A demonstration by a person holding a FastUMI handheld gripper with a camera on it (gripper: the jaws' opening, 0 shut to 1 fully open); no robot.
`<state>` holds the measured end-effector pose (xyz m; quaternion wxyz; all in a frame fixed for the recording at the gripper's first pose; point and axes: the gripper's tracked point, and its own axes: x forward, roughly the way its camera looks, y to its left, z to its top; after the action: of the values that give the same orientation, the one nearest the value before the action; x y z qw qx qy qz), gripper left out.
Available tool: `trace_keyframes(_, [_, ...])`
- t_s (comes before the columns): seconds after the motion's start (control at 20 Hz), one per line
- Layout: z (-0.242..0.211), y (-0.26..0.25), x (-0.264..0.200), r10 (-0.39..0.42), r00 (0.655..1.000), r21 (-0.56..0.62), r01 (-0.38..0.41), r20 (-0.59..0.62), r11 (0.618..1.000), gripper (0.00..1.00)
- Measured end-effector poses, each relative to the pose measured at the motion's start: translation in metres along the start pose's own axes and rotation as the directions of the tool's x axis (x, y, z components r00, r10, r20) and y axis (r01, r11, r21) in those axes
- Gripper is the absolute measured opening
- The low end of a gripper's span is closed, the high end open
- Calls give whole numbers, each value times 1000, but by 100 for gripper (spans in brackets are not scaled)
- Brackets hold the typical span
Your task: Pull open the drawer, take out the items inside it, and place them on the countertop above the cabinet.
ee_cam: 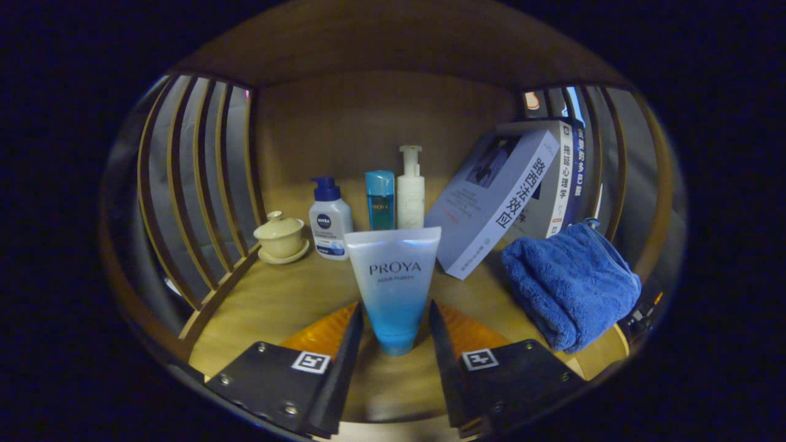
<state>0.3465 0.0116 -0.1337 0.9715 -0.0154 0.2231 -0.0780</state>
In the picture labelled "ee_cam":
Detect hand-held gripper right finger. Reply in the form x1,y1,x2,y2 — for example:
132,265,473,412
428,299,588,438

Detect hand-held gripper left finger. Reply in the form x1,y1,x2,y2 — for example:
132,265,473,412
204,301,365,439

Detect blue white cleanser tube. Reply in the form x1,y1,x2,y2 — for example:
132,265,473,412
344,227,442,357

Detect wooden countertop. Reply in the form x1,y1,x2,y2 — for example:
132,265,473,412
187,242,632,424

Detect wooden cabinet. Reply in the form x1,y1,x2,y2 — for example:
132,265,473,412
101,0,685,430

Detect cream saucer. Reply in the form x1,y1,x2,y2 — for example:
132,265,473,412
258,239,311,265

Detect white blue-capped lotion bottle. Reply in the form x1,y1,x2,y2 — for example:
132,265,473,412
308,177,354,261

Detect cream lidded tea cup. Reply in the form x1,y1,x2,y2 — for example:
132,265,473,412
254,211,305,259

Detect blue towel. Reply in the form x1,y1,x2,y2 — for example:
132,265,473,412
501,218,642,354

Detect white pump bottle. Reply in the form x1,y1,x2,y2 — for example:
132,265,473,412
397,145,426,230

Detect teal bottle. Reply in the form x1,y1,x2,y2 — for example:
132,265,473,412
365,170,396,231

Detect pale blue book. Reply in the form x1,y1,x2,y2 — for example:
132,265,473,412
424,129,561,281

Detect black device with orange tip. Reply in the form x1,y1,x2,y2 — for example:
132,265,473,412
620,292,665,335

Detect white-spined book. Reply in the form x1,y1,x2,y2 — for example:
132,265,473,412
497,118,575,240

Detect dark blue book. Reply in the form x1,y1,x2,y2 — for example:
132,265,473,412
568,118,587,225

